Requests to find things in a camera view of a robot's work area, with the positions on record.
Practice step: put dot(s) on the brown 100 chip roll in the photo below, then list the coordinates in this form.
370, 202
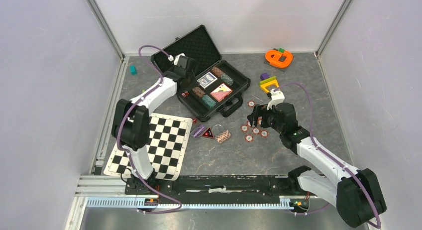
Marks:
198, 92

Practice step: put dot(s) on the brown poker chip roll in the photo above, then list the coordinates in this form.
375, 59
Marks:
217, 72

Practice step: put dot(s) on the red dice in case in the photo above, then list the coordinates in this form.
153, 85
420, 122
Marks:
185, 94

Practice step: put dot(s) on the pink brown chip roll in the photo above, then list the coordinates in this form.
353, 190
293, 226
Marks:
223, 136

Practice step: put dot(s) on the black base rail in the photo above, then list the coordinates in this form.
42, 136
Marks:
217, 192

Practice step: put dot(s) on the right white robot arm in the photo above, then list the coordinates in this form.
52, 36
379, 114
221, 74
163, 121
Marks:
356, 194

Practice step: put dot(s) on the red white poker chip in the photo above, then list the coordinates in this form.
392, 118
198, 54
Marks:
264, 134
256, 130
244, 128
249, 138
251, 104

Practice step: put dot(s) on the green blue chip roll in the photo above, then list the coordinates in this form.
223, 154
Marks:
227, 79

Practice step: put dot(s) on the purple poker chip roll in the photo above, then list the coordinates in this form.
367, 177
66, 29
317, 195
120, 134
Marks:
198, 131

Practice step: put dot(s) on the black poker carrying case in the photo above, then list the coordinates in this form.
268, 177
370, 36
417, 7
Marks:
199, 45

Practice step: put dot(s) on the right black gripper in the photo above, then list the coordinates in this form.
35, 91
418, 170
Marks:
260, 110

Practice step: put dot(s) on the red playing card deck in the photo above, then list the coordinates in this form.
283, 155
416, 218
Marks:
221, 92

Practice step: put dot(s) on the yellow triangle toy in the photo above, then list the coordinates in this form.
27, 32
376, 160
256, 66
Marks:
267, 83

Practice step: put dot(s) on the orange toy track piece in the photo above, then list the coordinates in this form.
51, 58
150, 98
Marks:
279, 58

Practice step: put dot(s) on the teal poker chip roll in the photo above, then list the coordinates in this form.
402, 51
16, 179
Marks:
208, 101

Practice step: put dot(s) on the blue playing card deck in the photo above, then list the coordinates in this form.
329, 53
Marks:
206, 80

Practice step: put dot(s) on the purple toy block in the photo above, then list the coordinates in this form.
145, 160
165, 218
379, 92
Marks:
264, 76

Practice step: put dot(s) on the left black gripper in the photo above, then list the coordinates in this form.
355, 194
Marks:
193, 84

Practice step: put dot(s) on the clear round disc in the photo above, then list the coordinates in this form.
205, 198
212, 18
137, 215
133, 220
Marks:
217, 129

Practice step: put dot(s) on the teal toy block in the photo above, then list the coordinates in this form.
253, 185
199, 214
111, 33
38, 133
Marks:
133, 70

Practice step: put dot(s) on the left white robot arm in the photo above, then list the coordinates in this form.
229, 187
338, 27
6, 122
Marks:
131, 124

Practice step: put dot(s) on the black white chessboard mat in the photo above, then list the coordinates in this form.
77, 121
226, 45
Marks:
166, 148

